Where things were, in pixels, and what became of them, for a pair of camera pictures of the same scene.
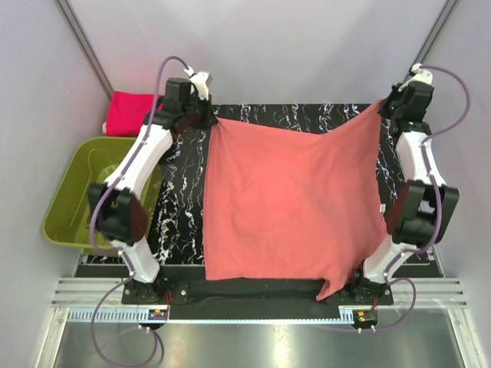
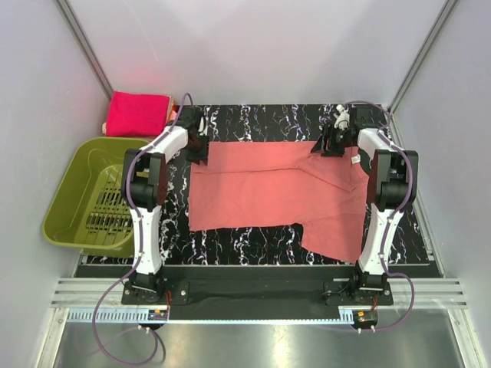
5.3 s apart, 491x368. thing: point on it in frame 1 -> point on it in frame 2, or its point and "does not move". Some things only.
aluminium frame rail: [85, 45] does not move
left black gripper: [209, 119] -> [202, 156]
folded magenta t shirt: [129, 111] does not move
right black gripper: [393, 93] -> [328, 131]
